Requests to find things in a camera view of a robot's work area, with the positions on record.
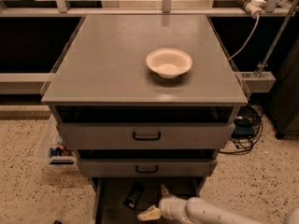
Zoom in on bottom grey open drawer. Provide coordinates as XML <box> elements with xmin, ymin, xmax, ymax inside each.
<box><xmin>91</xmin><ymin>177</ymin><xmax>205</xmax><ymax>224</ymax></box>

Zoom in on middle grey drawer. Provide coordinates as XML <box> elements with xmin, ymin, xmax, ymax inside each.
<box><xmin>78</xmin><ymin>149</ymin><xmax>217</xmax><ymax>177</ymax></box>

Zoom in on white paper bowl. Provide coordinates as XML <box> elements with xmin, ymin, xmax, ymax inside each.
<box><xmin>146</xmin><ymin>49</ymin><xmax>192</xmax><ymax>78</ymax></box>

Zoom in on white power cable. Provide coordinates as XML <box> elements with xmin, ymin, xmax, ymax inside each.
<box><xmin>227</xmin><ymin>12</ymin><xmax>261</xmax><ymax>62</ymax></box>

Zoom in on clear plastic storage bin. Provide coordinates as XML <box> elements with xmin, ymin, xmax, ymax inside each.
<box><xmin>34</xmin><ymin>116</ymin><xmax>78</xmax><ymax>173</ymax></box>

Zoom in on blue box on floor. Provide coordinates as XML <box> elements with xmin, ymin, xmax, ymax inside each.
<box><xmin>232</xmin><ymin>119</ymin><xmax>255</xmax><ymax>138</ymax></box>

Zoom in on black rxbar chocolate bar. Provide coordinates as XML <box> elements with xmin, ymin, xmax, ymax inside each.
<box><xmin>123</xmin><ymin>182</ymin><xmax>145</xmax><ymax>209</ymax></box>

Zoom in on dark grey side cabinet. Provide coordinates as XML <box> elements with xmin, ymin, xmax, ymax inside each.
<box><xmin>268</xmin><ymin>38</ymin><xmax>299</xmax><ymax>139</ymax></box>

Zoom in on white power strip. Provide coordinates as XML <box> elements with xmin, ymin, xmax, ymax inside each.
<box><xmin>237</xmin><ymin>0</ymin><xmax>265</xmax><ymax>18</ymax></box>

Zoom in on grey rail bracket block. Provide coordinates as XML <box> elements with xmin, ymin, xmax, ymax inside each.
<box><xmin>235</xmin><ymin>72</ymin><xmax>276</xmax><ymax>93</ymax></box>

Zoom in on top grey drawer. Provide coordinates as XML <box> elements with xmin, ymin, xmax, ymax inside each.
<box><xmin>55</xmin><ymin>105</ymin><xmax>235</xmax><ymax>150</ymax></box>

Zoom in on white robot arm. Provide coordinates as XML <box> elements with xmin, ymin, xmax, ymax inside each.
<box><xmin>137</xmin><ymin>185</ymin><xmax>263</xmax><ymax>224</ymax></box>

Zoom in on grey drawer cabinet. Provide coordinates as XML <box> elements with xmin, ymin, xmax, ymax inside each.
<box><xmin>40</xmin><ymin>14</ymin><xmax>249</xmax><ymax>224</ymax></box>

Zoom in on black floor cables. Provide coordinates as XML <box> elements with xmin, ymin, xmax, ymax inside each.
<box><xmin>218</xmin><ymin>105</ymin><xmax>264</xmax><ymax>156</ymax></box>

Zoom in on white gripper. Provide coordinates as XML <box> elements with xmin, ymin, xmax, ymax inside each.
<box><xmin>137</xmin><ymin>184</ymin><xmax>190</xmax><ymax>222</ymax></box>

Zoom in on metal diagonal rod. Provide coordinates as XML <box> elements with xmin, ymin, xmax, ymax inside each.
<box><xmin>251</xmin><ymin>0</ymin><xmax>299</xmax><ymax>77</ymax></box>

